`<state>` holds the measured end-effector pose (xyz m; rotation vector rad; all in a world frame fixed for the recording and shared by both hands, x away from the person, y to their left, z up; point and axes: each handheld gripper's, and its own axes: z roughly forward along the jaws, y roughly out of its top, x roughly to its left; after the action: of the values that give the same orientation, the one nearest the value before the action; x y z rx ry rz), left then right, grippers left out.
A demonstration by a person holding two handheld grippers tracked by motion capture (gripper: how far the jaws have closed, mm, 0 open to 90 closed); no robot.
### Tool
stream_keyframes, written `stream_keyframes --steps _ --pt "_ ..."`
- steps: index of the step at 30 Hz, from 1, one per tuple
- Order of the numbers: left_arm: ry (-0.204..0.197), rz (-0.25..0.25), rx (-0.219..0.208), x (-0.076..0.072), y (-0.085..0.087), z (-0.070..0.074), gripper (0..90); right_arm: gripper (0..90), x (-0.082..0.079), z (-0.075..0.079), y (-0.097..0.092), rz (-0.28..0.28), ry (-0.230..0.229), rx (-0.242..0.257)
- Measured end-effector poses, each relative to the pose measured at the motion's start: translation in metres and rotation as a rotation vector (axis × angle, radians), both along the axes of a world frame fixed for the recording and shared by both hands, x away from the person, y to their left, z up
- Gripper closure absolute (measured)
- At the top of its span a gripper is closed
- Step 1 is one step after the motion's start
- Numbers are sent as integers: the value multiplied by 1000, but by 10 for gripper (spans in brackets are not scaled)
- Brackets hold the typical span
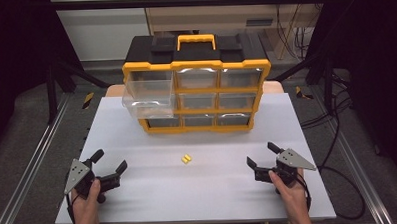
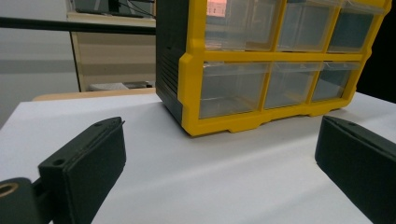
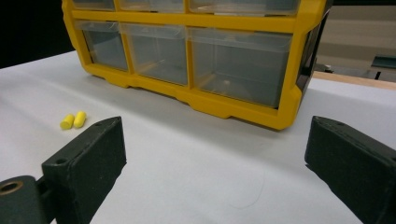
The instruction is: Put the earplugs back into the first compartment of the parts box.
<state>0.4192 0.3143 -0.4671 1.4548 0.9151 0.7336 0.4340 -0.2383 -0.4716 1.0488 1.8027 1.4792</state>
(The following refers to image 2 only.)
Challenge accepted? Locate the pink object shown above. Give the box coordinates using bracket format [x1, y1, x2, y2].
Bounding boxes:
[206, 0, 229, 19]

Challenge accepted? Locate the beige wooden shelf unit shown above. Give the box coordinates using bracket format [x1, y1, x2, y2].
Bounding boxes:
[65, 11, 157, 93]

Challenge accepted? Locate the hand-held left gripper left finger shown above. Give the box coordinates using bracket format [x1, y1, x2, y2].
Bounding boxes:
[37, 116, 127, 224]

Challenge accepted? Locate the black horizontal bar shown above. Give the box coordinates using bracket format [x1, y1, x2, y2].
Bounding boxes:
[0, 16, 157, 35]

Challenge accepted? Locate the yellow and black drawer cabinet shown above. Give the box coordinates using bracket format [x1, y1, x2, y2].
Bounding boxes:
[155, 0, 393, 137]

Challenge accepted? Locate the set of clear plastic drawers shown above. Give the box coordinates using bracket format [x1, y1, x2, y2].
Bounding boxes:
[199, 0, 386, 119]

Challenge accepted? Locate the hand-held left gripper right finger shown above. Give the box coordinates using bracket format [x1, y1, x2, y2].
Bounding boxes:
[314, 115, 396, 224]

